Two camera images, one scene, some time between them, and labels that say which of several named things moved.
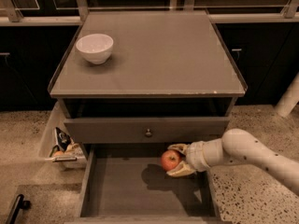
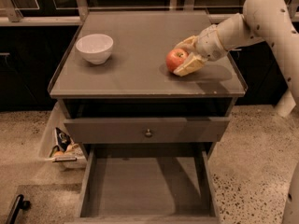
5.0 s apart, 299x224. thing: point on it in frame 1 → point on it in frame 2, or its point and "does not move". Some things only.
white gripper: (195, 155) → (209, 44)
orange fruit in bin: (59, 153) does not move
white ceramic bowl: (95, 48) does not move
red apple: (170, 159) → (175, 58)
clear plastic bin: (60, 147) does not move
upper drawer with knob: (145, 130) does not move
